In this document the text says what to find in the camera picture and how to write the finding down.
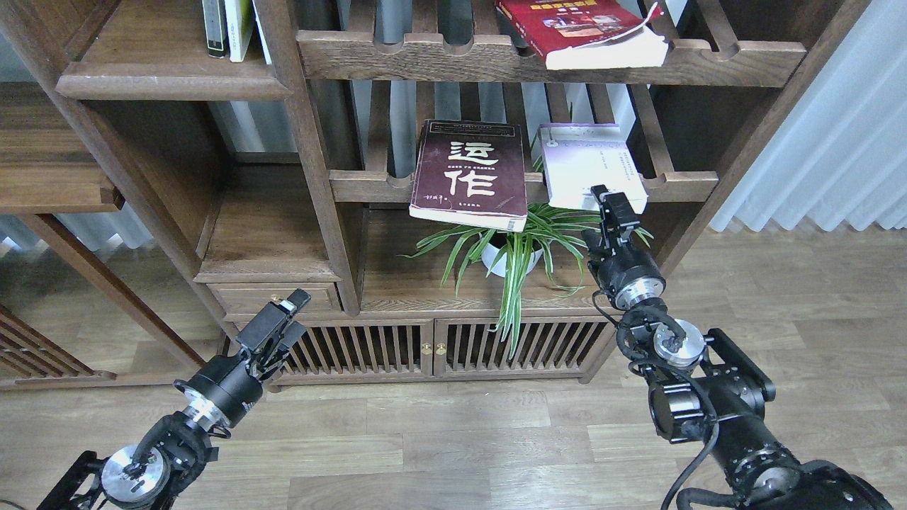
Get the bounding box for white green upright book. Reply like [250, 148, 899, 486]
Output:
[223, 0, 255, 62]

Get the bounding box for dark wooden bookshelf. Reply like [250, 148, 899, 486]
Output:
[2, 1, 869, 384]

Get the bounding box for white pleated curtain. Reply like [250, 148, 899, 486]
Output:
[710, 1, 906, 232]

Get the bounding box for green spider plant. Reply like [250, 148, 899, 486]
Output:
[400, 137, 653, 359]

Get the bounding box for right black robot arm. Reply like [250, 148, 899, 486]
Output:
[583, 185, 891, 509]

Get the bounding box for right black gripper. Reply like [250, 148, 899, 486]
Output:
[582, 185, 666, 310]

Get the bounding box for dark maroon book white characters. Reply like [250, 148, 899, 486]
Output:
[409, 119, 528, 232]

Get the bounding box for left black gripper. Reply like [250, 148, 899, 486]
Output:
[173, 288, 311, 429]

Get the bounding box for thin white upright book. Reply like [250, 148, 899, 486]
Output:
[252, 0, 272, 66]

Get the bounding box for red book on top rack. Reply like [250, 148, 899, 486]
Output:
[495, 1, 670, 70]

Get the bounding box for dark green upright book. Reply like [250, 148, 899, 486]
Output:
[201, 0, 229, 59]

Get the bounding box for white plant pot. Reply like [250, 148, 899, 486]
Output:
[480, 232, 543, 278]

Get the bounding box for pale lavender white book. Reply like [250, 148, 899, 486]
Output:
[539, 123, 648, 214]

